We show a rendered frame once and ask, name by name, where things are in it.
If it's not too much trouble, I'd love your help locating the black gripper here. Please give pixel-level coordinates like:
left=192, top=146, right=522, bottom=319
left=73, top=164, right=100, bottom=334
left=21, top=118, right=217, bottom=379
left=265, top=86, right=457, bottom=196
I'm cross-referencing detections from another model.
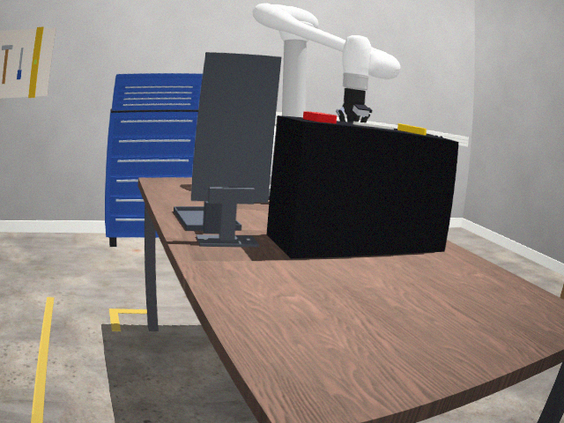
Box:
left=336, top=88, right=370, bottom=123

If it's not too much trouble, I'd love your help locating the yellow rectangular block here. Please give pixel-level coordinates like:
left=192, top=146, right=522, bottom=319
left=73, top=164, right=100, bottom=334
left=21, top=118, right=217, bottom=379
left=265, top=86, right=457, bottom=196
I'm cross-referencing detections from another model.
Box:
left=397, top=123, right=427, bottom=135

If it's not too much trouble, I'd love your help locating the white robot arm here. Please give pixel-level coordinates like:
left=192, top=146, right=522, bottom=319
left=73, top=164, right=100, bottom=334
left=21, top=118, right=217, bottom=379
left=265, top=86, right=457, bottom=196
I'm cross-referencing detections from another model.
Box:
left=253, top=4, right=400, bottom=117

